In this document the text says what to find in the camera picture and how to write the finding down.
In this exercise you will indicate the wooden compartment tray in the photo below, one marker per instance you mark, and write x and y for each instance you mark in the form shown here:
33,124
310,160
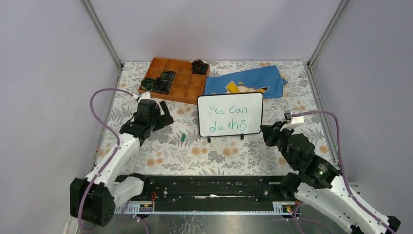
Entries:
175,80

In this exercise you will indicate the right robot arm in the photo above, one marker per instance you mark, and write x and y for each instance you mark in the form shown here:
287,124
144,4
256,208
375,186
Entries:
316,182

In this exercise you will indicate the slotted cable duct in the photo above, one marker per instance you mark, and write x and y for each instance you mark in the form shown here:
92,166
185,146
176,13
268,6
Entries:
209,207

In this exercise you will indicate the black framed whiteboard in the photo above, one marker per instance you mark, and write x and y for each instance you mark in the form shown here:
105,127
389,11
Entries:
229,114

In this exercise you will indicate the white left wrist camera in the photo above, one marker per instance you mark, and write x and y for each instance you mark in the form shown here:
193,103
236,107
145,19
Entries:
142,96

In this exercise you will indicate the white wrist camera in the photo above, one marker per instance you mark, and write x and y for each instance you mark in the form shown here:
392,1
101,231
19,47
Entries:
293,119
142,96

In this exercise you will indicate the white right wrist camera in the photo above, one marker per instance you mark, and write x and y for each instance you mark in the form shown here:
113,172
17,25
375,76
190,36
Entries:
293,119

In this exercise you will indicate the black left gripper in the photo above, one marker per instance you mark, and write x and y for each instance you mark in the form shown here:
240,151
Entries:
165,119

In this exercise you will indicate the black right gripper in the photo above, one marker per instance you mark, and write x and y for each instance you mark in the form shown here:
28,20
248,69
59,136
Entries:
269,132

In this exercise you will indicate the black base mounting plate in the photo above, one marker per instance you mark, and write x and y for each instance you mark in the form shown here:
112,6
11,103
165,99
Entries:
201,187

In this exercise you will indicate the left aluminium frame post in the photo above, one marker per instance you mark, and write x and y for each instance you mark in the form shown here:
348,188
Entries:
102,32

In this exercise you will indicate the aluminium frame post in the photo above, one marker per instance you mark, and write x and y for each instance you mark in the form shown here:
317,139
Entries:
326,34
102,32

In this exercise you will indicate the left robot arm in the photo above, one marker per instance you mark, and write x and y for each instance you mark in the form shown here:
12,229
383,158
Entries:
95,198

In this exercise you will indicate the right aluminium frame post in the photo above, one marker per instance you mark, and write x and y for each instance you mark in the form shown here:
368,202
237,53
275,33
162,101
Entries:
326,34

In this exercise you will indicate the blue cartoon cloth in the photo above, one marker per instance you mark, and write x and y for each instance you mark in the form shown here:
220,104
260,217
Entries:
267,80

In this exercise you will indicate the floral tablecloth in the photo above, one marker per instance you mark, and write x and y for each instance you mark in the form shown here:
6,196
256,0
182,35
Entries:
164,153

